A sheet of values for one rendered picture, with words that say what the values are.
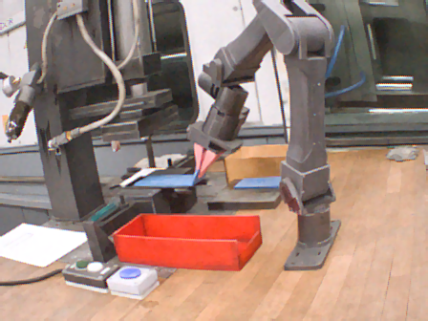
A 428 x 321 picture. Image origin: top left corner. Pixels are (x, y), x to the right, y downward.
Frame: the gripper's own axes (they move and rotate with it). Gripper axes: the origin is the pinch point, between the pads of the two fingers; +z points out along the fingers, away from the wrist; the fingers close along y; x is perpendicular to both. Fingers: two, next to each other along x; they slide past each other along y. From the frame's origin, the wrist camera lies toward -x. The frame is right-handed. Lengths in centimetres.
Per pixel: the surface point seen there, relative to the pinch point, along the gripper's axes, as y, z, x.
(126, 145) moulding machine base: 48, 34, -67
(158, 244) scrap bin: -4.1, 5.4, 23.9
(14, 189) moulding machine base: 114, 97, -76
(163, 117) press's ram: 12.8, -6.3, -2.3
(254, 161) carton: -5.2, 1.2, -24.5
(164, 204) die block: 3.7, 9.1, 3.1
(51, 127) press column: 39.7, 7.5, 3.9
